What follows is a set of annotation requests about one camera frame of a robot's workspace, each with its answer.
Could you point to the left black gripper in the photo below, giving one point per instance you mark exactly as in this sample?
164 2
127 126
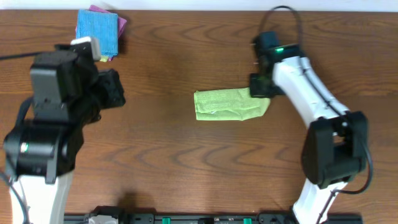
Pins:
111 88

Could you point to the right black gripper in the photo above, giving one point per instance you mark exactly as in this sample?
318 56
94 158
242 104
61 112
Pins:
254 93

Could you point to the green microfiber cloth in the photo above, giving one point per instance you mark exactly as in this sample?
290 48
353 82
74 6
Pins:
228 105

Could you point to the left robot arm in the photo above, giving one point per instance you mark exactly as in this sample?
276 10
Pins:
40 160

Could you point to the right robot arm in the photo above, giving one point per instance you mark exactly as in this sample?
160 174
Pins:
335 148

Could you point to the folded light green cloth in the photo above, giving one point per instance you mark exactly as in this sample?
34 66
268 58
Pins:
104 59

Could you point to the folded blue cloth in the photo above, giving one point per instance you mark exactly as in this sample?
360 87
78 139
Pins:
99 31

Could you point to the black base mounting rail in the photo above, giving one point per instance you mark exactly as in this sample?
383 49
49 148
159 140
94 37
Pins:
107 214

